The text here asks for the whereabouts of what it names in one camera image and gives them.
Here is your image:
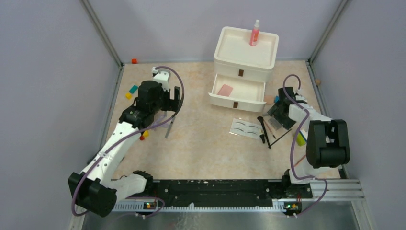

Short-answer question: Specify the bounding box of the grey eyeshadow palette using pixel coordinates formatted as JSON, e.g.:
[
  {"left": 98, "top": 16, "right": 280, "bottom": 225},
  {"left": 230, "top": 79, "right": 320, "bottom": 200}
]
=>
[{"left": 268, "top": 116, "right": 282, "bottom": 130}]

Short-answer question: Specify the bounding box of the white drawer organizer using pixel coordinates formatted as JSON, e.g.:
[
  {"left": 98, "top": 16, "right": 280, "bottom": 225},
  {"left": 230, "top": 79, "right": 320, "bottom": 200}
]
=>
[{"left": 208, "top": 26, "right": 279, "bottom": 113}]

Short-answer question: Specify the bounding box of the pink rectangular sponge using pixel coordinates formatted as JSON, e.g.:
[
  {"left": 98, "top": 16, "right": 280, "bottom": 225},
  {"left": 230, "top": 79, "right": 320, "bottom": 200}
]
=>
[{"left": 217, "top": 84, "right": 233, "bottom": 97}]

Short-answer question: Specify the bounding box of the pink spray bottle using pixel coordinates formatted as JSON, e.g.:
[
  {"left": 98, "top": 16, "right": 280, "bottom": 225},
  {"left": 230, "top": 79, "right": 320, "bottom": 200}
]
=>
[{"left": 249, "top": 19, "right": 260, "bottom": 46}]

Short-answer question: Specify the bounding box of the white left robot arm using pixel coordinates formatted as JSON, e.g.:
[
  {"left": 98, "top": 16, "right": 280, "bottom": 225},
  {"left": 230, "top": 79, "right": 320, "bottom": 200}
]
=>
[{"left": 68, "top": 80, "right": 185, "bottom": 217}]

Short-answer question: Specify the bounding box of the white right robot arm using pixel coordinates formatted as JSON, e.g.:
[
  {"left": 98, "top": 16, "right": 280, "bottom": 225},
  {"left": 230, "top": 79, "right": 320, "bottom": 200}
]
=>
[{"left": 268, "top": 87, "right": 350, "bottom": 197}]

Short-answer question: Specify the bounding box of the round peach makeup puff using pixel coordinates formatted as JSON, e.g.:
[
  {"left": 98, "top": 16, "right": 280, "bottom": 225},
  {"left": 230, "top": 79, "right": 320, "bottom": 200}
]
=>
[{"left": 264, "top": 95, "right": 275, "bottom": 104}]

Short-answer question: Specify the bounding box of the black makeup brush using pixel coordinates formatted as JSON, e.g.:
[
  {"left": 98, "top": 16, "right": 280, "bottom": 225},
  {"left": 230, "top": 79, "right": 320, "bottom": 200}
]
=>
[{"left": 257, "top": 116, "right": 271, "bottom": 149}]

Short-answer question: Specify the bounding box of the teal toy block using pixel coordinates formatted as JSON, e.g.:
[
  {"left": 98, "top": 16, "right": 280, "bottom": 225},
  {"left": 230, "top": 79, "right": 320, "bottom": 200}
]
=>
[{"left": 129, "top": 85, "right": 138, "bottom": 94}]

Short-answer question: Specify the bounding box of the clear purple plastic bag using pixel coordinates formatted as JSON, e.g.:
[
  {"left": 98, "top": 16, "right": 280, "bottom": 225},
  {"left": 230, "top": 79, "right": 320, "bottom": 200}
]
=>
[{"left": 150, "top": 112, "right": 168, "bottom": 129}]

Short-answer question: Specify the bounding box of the thin brown brush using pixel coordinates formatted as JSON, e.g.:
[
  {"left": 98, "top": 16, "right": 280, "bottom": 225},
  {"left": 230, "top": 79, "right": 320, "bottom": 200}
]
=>
[{"left": 264, "top": 120, "right": 276, "bottom": 139}]

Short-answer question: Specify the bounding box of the thin black eyeliner brush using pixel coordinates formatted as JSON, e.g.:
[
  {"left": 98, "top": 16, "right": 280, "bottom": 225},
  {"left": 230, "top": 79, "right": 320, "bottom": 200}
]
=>
[{"left": 271, "top": 128, "right": 292, "bottom": 146}]

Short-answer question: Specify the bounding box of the eyebrow stencil sheet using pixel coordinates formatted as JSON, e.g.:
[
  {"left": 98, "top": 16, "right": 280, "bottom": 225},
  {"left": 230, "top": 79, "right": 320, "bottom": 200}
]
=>
[{"left": 229, "top": 118, "right": 263, "bottom": 140}]

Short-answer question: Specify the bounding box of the red yellow toy block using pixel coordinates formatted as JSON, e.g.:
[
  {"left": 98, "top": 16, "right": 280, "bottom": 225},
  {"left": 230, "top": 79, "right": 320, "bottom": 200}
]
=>
[{"left": 139, "top": 131, "right": 149, "bottom": 140}]

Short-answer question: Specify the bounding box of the coral pink pencil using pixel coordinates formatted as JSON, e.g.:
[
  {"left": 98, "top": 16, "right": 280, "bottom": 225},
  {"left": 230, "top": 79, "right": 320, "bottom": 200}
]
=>
[{"left": 294, "top": 155, "right": 306, "bottom": 167}]

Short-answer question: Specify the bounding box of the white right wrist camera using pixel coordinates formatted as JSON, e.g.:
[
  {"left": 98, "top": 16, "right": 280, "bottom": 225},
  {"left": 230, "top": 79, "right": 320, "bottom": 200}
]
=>
[{"left": 295, "top": 90, "right": 308, "bottom": 103}]

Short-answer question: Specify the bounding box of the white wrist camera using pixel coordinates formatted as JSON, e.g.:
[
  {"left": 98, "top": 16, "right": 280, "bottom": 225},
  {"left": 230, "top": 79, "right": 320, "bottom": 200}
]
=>
[
  {"left": 295, "top": 90, "right": 308, "bottom": 103},
  {"left": 151, "top": 68, "right": 171, "bottom": 92}
]

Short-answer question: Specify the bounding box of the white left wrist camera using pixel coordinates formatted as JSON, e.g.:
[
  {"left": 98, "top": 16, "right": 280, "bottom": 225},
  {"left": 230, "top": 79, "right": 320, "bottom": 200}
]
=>
[{"left": 151, "top": 68, "right": 171, "bottom": 92}]

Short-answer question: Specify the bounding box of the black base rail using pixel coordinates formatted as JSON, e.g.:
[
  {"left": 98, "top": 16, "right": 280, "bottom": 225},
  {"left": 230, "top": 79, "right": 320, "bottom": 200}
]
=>
[{"left": 145, "top": 179, "right": 313, "bottom": 208}]

